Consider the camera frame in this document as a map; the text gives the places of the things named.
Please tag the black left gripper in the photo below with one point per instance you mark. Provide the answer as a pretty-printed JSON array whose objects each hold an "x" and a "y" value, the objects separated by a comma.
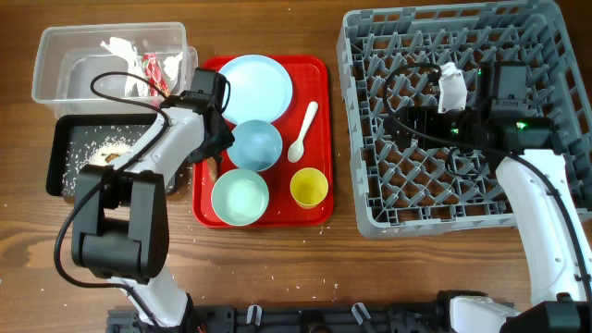
[{"x": 225, "y": 141}]

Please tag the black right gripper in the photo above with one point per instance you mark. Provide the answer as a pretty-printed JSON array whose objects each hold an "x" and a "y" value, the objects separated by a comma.
[{"x": 425, "y": 116}]

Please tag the brown carrot piece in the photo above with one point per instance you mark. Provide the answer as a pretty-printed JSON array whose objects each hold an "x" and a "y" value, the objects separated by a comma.
[{"x": 213, "y": 165}]

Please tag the light blue bowl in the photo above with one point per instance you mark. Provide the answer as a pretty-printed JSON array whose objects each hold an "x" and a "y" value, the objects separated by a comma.
[{"x": 258, "y": 145}]

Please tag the light green bowl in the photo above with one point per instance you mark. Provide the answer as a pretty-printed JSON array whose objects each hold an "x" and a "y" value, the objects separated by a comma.
[{"x": 240, "y": 197}]

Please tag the yellow plastic cup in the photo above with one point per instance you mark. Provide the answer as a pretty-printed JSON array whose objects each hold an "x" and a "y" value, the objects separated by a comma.
[{"x": 309, "y": 187}]

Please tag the brown food scrap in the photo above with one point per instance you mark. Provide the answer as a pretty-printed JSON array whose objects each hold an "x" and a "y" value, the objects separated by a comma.
[{"x": 111, "y": 157}]

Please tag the white rice grains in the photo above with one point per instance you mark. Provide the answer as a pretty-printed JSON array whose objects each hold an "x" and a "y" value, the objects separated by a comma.
[{"x": 90, "y": 145}]

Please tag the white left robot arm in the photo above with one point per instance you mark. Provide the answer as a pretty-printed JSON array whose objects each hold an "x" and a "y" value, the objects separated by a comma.
[{"x": 119, "y": 223}]

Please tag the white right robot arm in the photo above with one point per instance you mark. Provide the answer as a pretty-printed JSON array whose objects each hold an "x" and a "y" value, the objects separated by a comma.
[{"x": 526, "y": 155}]

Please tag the grey dishwasher rack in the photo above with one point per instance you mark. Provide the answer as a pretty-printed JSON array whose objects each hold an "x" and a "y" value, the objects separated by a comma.
[{"x": 382, "y": 53}]

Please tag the clear plastic waste bin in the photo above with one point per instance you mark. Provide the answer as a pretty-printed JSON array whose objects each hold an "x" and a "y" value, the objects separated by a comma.
[{"x": 70, "y": 57}]

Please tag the black waste tray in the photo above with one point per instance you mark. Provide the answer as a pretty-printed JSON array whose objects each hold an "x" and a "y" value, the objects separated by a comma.
[{"x": 66, "y": 123}]

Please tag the large light blue plate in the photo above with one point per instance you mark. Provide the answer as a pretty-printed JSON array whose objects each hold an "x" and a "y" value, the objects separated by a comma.
[{"x": 260, "y": 89}]

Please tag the white plastic spoon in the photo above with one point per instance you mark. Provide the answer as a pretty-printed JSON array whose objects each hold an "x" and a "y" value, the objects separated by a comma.
[{"x": 296, "y": 149}]

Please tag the red serving tray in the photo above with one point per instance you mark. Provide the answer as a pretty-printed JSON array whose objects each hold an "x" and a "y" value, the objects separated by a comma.
[{"x": 309, "y": 80}]

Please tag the red snack wrapper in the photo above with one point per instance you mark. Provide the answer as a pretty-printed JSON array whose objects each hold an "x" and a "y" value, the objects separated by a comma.
[{"x": 154, "y": 74}]

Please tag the white crumpled paper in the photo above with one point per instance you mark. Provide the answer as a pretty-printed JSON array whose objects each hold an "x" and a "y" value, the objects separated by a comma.
[{"x": 129, "y": 53}]

